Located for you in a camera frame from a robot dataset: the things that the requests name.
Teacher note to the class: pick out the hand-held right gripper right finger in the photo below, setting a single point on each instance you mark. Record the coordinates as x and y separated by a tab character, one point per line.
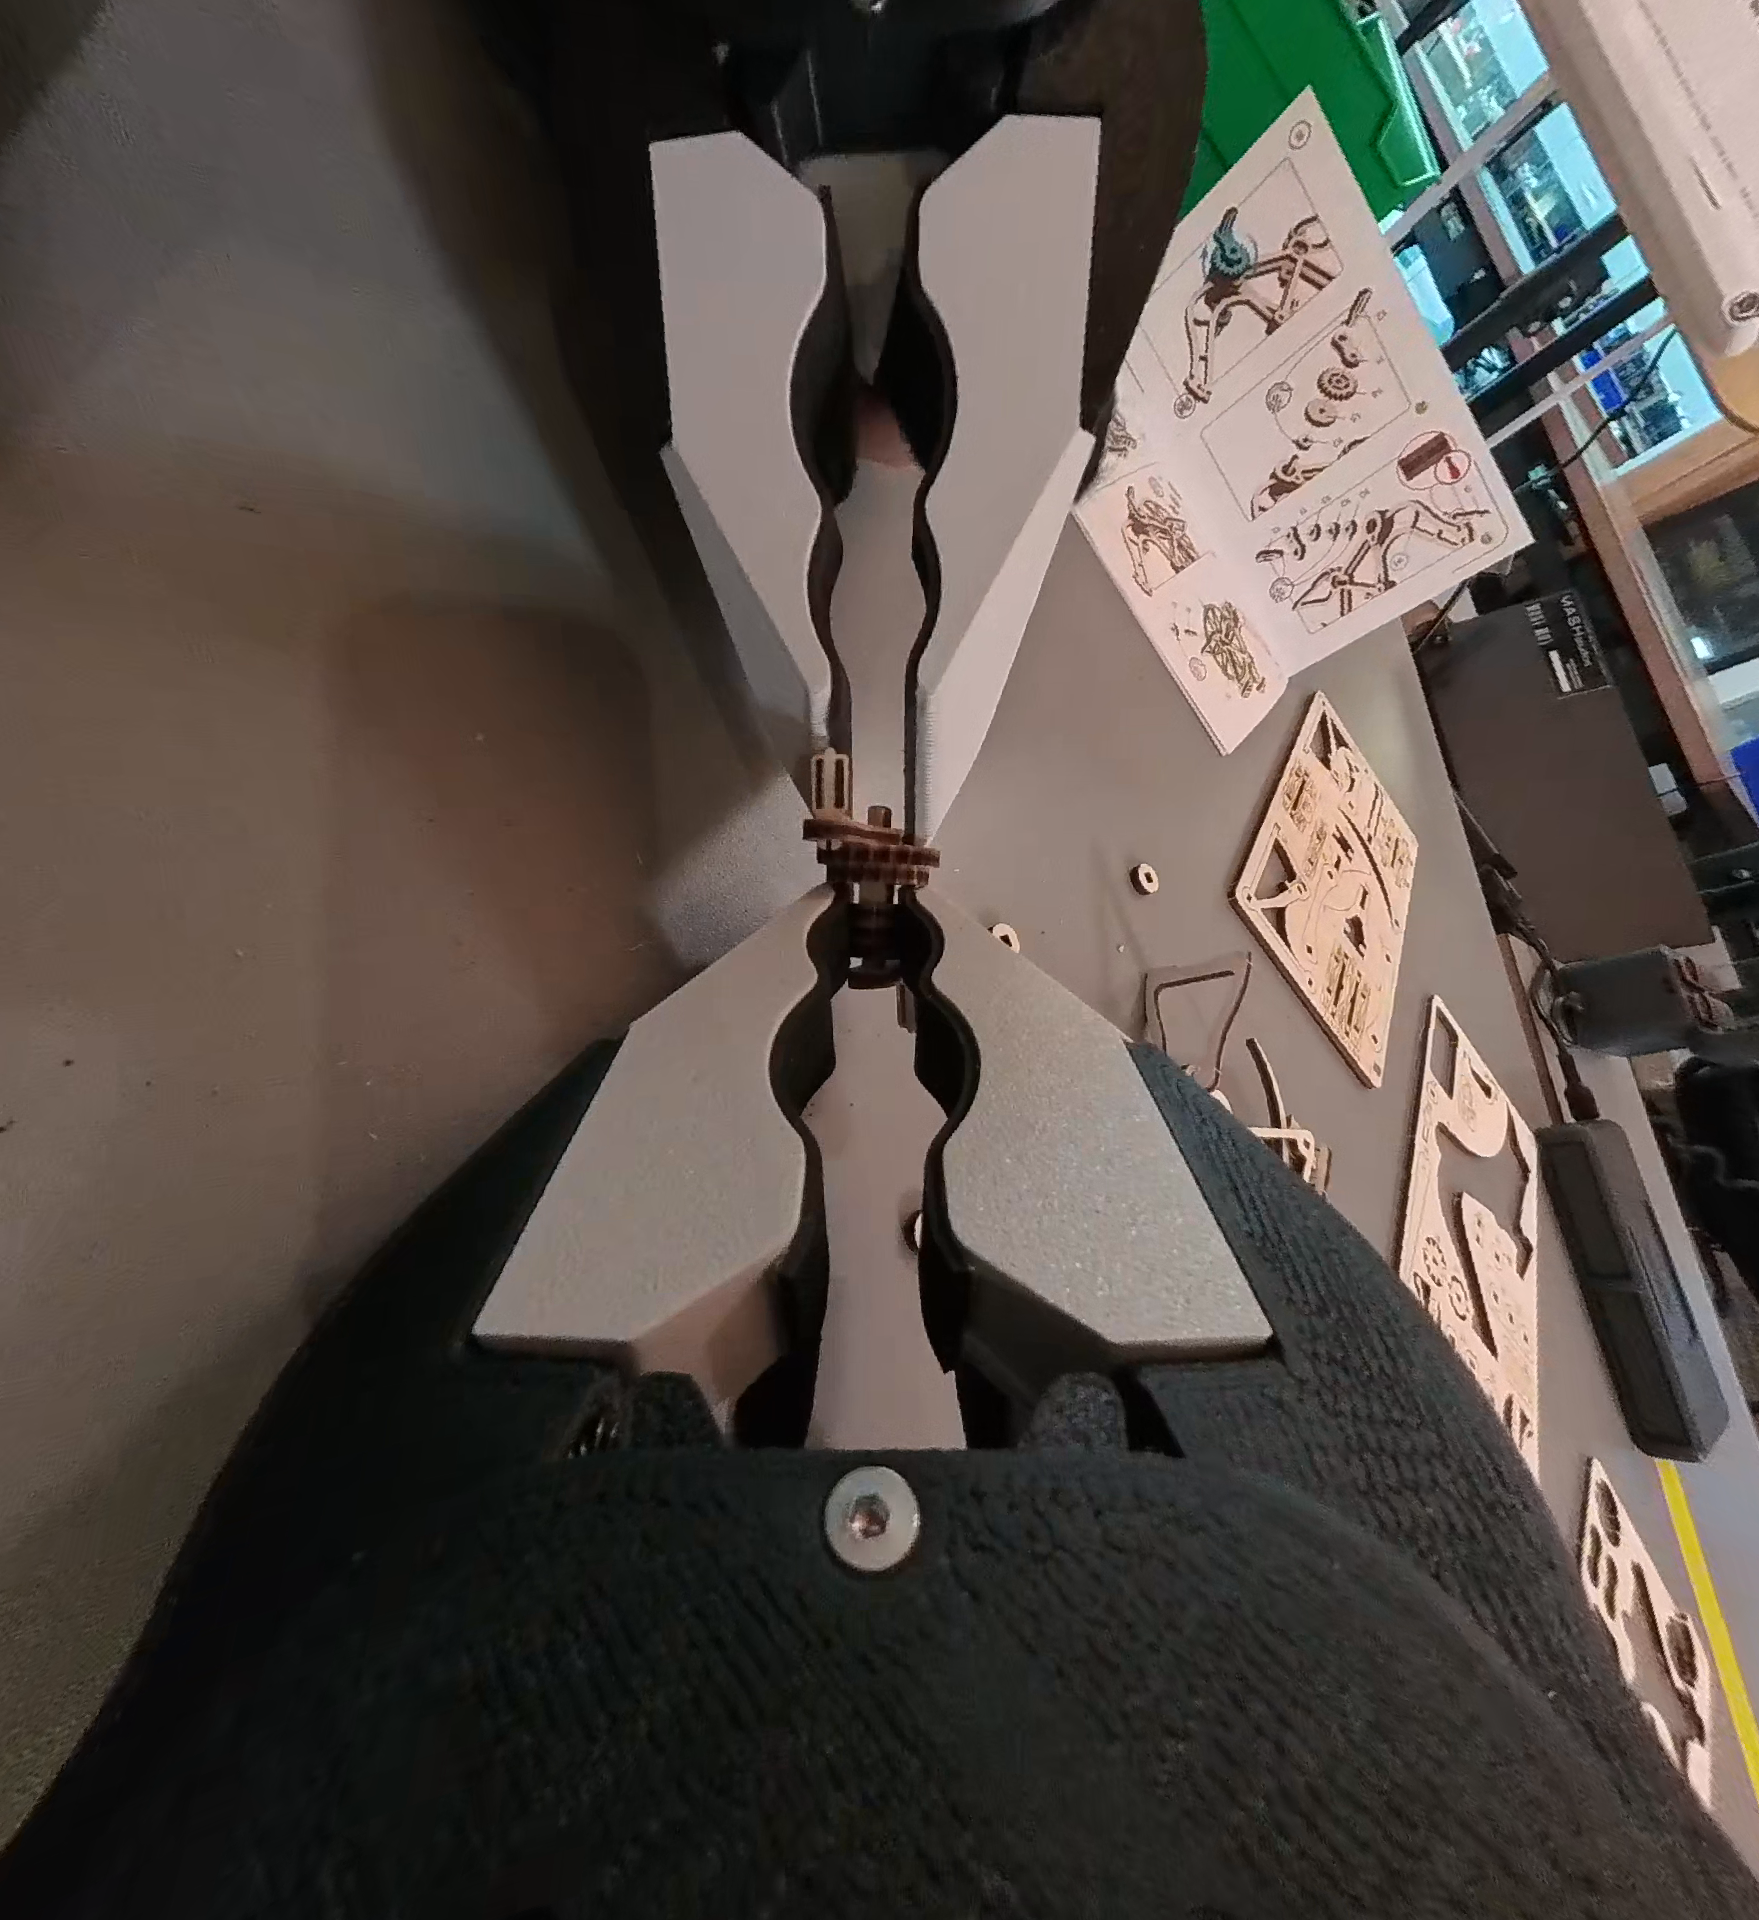
1089	1214

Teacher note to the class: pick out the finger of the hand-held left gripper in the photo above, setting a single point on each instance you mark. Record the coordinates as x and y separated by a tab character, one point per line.
1022	376
729	376

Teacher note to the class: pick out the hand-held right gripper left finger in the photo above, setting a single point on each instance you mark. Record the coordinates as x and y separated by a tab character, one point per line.
655	1200

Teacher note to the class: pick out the wooden gear axle assembly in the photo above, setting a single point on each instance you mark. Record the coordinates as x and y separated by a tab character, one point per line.
863	863

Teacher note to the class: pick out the wooden parts sheet slotted strips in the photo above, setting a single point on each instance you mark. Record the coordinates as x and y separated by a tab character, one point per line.
1330	975

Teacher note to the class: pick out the wooden parts sheet curved cutout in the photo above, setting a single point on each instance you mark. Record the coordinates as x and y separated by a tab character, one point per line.
1479	1109

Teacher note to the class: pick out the emptied wooden parts sheet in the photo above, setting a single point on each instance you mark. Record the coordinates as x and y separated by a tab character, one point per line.
1600	1501

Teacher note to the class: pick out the person's left hand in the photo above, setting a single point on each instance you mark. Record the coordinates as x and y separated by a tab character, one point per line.
883	427

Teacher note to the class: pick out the large green plastic bin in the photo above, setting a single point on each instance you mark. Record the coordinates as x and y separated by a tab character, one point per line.
1299	106

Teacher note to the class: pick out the assembly instruction booklet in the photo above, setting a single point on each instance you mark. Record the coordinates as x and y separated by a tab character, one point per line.
1269	450

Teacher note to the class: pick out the grey power adapter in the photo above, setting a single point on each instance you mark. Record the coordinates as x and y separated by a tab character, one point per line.
1628	996

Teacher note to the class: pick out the black flat box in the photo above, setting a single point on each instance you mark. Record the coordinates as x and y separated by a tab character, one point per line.
1553	780

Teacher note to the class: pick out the wooden model frame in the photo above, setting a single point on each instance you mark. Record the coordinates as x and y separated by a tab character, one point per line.
1299	1155

